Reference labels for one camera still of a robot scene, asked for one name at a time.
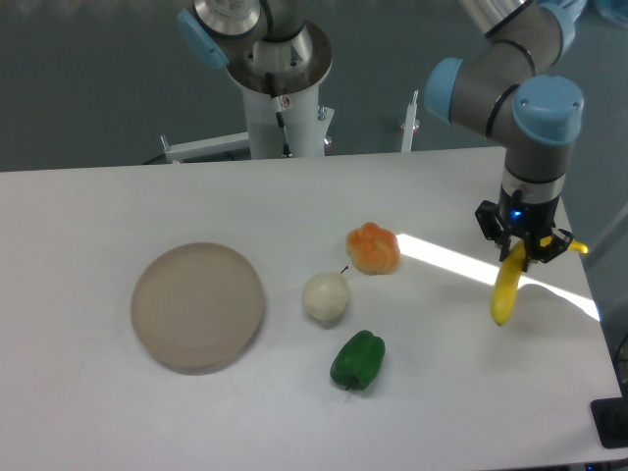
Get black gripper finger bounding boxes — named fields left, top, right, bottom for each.
left=522, top=229, right=574, bottom=273
left=475, top=199, right=513, bottom=262

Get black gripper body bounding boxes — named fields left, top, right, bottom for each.
left=496, top=188, right=559, bottom=245

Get yellow banana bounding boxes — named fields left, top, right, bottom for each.
left=490, top=240, right=598, bottom=326

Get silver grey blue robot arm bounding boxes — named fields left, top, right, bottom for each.
left=177, top=1, right=584, bottom=263

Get white right foot bar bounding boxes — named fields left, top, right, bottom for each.
left=400, top=90, right=420, bottom=153

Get black box at table edge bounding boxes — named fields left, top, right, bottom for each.
left=590, top=397, right=627, bottom=449

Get white pear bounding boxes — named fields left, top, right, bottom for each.
left=301, top=266, right=349, bottom=328

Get green bell pepper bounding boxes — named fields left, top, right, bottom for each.
left=330, top=330, right=386, bottom=391

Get beige round plate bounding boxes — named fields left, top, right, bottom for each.
left=131, top=242, right=265, bottom=374

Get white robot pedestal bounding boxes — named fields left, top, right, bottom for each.
left=224, top=22, right=336, bottom=160

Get white pedestal foot bar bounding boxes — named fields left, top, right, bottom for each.
left=160, top=132, right=249, bottom=163

